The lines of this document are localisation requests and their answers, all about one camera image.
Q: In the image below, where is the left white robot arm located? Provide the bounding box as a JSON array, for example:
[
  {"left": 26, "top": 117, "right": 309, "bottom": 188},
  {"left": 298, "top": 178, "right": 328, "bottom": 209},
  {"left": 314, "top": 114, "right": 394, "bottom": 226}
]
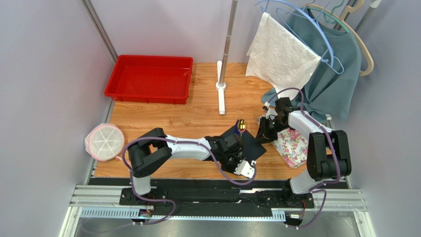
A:
[{"left": 122, "top": 128, "right": 256, "bottom": 196}]

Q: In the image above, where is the iridescent spoon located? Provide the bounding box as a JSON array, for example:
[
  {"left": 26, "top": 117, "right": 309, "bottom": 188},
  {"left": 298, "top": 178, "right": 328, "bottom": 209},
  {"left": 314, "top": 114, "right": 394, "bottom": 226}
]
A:
[{"left": 237, "top": 119, "right": 247, "bottom": 139}]

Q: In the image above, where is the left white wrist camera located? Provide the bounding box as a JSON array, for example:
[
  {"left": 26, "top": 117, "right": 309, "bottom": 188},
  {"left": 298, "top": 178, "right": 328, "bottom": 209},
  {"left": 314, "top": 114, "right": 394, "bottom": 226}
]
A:
[{"left": 234, "top": 160, "right": 255, "bottom": 179}]

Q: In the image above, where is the floral tray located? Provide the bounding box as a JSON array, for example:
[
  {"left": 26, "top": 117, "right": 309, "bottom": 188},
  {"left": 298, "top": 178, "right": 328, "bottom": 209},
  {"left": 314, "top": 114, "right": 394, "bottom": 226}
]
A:
[{"left": 256, "top": 115, "right": 332, "bottom": 169}]

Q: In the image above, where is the black paper napkin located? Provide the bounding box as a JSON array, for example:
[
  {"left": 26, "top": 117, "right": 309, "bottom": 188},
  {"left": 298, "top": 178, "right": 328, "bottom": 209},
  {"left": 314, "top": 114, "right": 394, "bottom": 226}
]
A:
[{"left": 205, "top": 126, "right": 266, "bottom": 161}]

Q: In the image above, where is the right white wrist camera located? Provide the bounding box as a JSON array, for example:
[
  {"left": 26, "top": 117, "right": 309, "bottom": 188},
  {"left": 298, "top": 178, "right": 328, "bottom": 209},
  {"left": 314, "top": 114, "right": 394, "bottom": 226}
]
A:
[{"left": 263, "top": 102, "right": 278, "bottom": 120}]

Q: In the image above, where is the white stand with metal pole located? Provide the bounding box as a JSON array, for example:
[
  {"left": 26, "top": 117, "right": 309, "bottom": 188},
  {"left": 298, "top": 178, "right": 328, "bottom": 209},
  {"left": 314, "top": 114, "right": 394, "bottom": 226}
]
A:
[{"left": 215, "top": 0, "right": 238, "bottom": 115}]

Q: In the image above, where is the white towel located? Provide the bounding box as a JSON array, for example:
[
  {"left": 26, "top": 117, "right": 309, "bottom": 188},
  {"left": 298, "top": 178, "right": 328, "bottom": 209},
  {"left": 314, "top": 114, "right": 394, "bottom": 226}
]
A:
[{"left": 246, "top": 13, "right": 321, "bottom": 103}]

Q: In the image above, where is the white mesh laundry bag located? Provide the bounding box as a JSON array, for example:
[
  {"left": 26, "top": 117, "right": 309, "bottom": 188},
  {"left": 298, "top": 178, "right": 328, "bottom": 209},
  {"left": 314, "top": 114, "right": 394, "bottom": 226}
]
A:
[{"left": 84, "top": 123, "right": 125, "bottom": 162}]

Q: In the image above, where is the teal shirt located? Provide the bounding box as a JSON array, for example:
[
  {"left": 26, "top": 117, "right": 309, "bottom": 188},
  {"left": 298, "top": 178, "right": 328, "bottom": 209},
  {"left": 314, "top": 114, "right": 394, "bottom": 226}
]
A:
[{"left": 261, "top": 7, "right": 362, "bottom": 123}]

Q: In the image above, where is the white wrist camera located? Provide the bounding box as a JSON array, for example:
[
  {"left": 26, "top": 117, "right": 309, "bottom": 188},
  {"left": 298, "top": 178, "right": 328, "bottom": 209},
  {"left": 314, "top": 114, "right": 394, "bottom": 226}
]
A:
[
  {"left": 263, "top": 102, "right": 278, "bottom": 120},
  {"left": 234, "top": 160, "right": 255, "bottom": 179}
]

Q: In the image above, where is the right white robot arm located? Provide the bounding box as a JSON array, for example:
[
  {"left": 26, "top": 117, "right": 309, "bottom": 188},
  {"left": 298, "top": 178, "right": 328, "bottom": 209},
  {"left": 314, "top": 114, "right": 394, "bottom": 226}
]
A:
[{"left": 256, "top": 97, "right": 352, "bottom": 195}]

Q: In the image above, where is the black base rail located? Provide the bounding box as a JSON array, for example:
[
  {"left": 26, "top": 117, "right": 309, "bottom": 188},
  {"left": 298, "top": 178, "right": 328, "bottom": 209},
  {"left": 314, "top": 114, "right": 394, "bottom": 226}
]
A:
[{"left": 88, "top": 177, "right": 349, "bottom": 219}]

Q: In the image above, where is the teal hanger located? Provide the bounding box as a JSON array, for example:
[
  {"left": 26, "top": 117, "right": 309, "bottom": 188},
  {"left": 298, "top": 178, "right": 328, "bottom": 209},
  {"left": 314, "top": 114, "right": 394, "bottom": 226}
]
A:
[{"left": 317, "top": 0, "right": 350, "bottom": 33}]

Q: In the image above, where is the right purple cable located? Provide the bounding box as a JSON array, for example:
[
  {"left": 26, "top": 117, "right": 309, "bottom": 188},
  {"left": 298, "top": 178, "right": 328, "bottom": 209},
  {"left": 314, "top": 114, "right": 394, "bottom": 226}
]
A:
[{"left": 265, "top": 87, "right": 341, "bottom": 230}]

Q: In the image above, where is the beige wooden hanger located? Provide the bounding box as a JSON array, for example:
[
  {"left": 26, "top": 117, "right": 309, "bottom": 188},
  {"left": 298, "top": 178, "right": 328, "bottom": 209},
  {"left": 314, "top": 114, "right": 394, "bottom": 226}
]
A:
[{"left": 307, "top": 0, "right": 374, "bottom": 76}]

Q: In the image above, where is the red plastic bin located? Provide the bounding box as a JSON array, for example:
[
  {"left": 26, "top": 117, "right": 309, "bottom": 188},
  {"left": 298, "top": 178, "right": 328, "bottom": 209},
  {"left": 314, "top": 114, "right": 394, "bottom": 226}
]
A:
[{"left": 104, "top": 55, "right": 193, "bottom": 104}]

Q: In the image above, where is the blue wire hanger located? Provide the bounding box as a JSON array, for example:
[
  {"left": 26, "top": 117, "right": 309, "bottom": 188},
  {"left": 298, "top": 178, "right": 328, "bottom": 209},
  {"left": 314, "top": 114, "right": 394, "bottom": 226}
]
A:
[{"left": 254, "top": 0, "right": 345, "bottom": 75}]

